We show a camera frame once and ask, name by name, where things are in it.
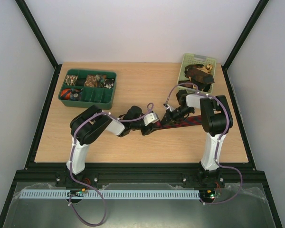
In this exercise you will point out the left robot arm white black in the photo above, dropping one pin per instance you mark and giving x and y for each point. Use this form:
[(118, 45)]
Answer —
[(90, 124)]

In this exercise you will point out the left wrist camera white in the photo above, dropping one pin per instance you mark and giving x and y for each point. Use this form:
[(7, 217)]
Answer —
[(150, 118)]

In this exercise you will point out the green compartment tray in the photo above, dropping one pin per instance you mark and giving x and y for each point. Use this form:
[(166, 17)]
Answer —
[(101, 97)]

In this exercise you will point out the rolled tie red orange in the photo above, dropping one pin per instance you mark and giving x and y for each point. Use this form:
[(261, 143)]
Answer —
[(66, 94)]

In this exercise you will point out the rolled tie grey patterned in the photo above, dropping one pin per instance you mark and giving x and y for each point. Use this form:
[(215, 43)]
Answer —
[(76, 94)]

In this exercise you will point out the rolled tie teal brown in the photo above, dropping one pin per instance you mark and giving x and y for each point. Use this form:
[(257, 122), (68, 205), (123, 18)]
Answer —
[(101, 81)]

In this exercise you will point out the black aluminium frame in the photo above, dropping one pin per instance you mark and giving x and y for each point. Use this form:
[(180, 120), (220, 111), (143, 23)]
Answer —
[(134, 172)]

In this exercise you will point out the rolled tie orange brown pattern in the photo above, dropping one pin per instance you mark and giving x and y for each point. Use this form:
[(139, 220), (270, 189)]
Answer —
[(91, 81)]

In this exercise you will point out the rolled tie brown white pattern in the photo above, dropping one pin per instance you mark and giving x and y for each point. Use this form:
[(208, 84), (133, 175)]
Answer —
[(70, 80)]

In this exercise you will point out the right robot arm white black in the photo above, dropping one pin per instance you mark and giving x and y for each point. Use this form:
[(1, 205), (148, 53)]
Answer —
[(216, 120)]

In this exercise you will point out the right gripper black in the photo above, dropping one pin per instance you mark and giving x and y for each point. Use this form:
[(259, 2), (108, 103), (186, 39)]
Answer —
[(170, 116)]

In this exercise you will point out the light blue cable duct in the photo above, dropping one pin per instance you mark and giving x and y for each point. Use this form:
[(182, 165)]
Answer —
[(112, 194)]

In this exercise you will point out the red navy striped tie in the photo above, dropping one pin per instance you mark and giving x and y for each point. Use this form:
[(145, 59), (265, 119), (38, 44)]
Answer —
[(189, 121)]

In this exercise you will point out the pile of brown ties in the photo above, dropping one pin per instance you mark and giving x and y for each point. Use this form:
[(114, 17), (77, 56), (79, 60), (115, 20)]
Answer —
[(199, 75)]

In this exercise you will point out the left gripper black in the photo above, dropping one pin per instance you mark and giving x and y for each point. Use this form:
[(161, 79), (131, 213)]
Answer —
[(149, 129)]

